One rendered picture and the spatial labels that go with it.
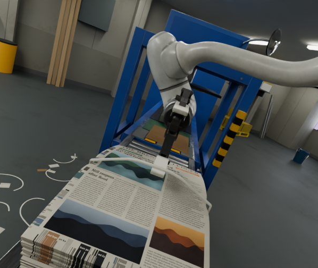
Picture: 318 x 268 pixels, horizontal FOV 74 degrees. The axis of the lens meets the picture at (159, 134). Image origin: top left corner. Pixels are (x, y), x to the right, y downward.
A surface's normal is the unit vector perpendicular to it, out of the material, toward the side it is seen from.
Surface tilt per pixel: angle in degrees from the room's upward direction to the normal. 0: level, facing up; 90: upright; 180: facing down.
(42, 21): 90
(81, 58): 90
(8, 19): 90
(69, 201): 12
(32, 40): 90
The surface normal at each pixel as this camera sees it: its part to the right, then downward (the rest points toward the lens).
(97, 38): 0.38, 0.43
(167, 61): -0.34, 0.36
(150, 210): 0.28, -0.84
